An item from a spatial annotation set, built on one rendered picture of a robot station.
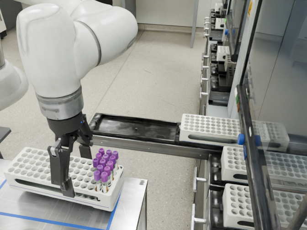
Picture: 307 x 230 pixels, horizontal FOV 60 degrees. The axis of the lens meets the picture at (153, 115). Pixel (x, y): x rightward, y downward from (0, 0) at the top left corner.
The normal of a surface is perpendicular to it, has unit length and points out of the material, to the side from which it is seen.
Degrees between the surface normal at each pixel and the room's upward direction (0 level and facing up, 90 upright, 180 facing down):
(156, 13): 90
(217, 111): 0
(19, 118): 0
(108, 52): 100
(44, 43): 82
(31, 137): 0
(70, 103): 90
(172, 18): 90
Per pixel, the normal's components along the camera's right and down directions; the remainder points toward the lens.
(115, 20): 0.58, -0.38
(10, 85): 0.89, 0.40
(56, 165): -0.22, 0.32
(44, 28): 0.33, 0.27
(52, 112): -0.24, 0.57
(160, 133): 0.01, -0.81
